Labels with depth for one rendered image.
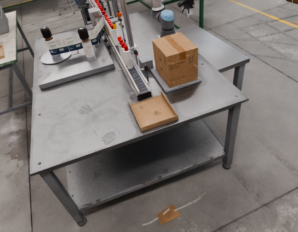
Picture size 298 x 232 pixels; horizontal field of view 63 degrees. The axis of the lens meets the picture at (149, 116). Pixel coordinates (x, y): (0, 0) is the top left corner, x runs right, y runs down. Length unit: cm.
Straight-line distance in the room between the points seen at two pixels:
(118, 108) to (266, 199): 141
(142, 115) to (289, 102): 197
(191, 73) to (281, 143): 126
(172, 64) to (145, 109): 37
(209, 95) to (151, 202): 105
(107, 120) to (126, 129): 18
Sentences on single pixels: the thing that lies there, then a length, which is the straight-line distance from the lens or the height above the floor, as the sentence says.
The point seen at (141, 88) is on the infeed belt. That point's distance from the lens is 187.
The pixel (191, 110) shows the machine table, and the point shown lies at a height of 83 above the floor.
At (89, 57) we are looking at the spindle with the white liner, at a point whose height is 92.
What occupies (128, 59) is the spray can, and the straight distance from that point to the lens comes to 206.
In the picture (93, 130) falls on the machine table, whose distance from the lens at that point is 170.
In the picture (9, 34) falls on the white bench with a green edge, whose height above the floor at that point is 80.
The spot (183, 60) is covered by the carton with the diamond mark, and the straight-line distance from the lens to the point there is 180.
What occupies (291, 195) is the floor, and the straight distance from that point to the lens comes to 240.
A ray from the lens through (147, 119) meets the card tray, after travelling 166.
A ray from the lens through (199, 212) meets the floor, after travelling 218.
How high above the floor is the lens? 197
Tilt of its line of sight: 43 degrees down
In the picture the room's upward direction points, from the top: 10 degrees counter-clockwise
